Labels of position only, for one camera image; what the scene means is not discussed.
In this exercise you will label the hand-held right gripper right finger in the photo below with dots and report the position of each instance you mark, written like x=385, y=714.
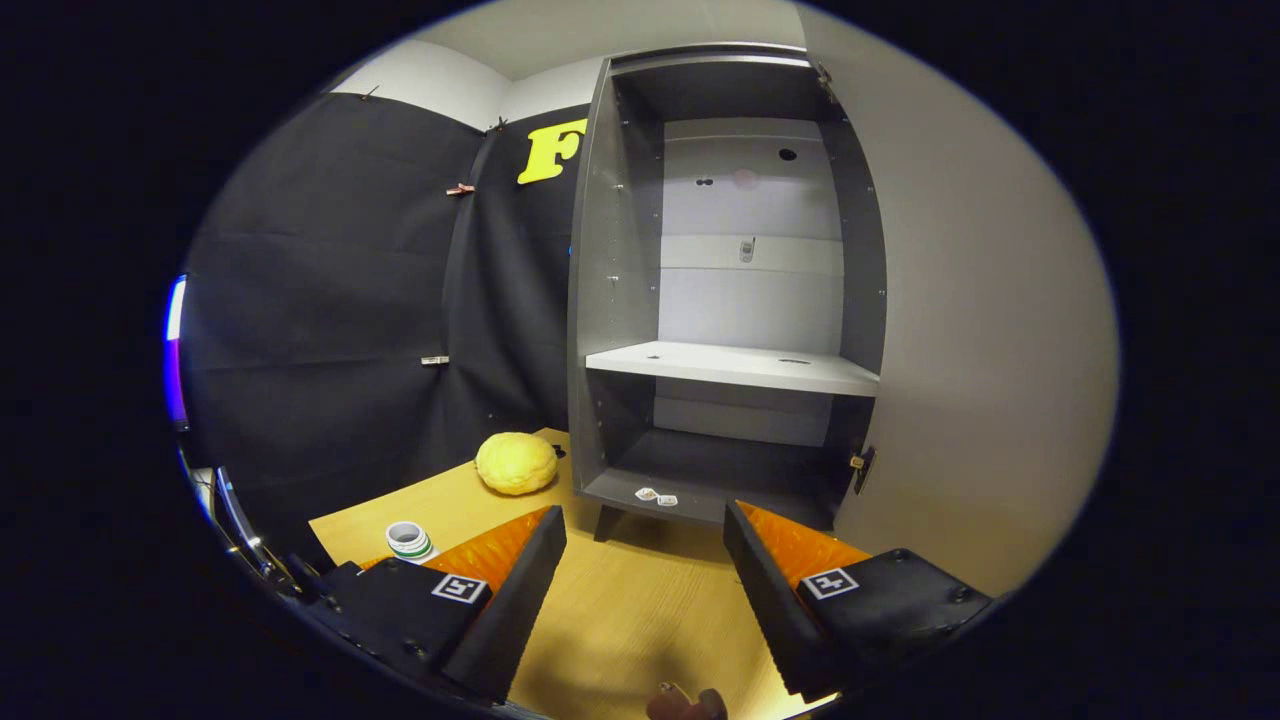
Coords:
x=770, y=610

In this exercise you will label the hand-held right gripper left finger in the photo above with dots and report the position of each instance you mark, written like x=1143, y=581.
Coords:
x=520, y=600

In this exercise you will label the grey cabinet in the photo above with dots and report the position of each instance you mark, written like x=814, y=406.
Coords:
x=610, y=300

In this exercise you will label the beige cabinet door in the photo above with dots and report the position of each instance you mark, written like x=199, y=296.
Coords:
x=980, y=350

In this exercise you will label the white cabinet shelf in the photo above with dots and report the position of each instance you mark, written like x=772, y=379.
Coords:
x=730, y=368

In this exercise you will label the black backdrop cloth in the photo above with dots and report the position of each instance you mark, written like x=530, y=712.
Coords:
x=320, y=300

